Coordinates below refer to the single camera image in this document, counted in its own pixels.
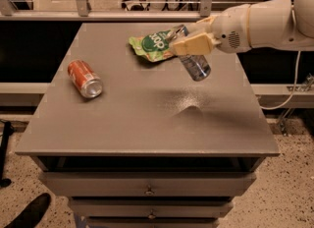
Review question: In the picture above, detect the orange soda can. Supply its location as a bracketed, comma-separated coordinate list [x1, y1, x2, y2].
[68, 60, 103, 98]

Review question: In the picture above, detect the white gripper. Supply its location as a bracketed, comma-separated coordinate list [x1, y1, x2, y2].
[171, 4, 251, 56]

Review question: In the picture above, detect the grey drawer cabinet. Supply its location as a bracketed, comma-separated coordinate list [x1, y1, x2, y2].
[17, 23, 279, 228]

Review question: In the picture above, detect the black stand base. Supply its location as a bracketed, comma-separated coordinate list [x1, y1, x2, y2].
[0, 120, 14, 188]

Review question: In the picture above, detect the silver blue redbull can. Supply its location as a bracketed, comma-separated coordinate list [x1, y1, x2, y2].
[166, 25, 211, 82]

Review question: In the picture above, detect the green snack bag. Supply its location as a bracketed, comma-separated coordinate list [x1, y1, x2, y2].
[129, 30, 174, 63]

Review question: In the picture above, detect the white cable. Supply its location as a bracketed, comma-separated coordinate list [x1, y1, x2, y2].
[259, 50, 302, 111]

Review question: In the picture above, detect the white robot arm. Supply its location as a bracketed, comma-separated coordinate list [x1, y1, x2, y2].
[170, 0, 314, 56]

